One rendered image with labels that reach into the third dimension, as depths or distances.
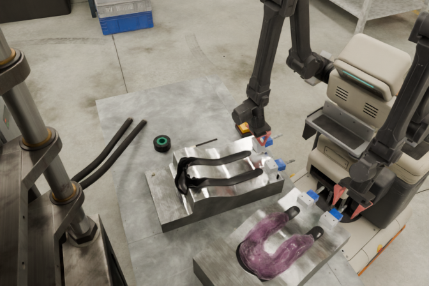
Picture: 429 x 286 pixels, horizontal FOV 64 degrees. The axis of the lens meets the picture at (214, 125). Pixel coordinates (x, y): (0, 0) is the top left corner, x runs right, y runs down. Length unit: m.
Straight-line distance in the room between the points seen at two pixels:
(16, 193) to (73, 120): 2.23
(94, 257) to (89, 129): 1.77
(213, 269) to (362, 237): 1.11
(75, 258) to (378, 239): 1.50
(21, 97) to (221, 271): 0.74
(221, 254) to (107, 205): 1.41
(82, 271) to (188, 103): 0.94
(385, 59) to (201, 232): 0.87
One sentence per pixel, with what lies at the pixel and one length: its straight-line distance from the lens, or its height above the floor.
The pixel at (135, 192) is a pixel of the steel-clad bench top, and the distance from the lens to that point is 1.45.
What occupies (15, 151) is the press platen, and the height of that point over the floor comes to 1.29.
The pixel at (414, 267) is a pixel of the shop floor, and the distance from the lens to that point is 2.44.
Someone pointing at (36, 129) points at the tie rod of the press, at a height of 1.34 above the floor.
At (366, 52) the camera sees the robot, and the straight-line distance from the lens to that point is 1.26.
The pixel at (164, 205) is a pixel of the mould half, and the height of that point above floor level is 0.86.
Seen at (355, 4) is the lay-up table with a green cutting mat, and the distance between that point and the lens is 4.59.
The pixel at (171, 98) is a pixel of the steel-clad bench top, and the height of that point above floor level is 0.80.
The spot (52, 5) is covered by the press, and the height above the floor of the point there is 0.15.
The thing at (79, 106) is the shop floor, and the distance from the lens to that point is 3.26.
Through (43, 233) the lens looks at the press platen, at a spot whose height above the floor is 1.04.
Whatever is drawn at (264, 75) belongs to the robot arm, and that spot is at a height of 1.28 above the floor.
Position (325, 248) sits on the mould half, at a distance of 1.28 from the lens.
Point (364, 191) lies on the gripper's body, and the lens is 1.16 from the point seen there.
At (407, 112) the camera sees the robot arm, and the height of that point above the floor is 1.38.
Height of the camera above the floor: 1.95
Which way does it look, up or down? 43 degrees down
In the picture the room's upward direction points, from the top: 1 degrees clockwise
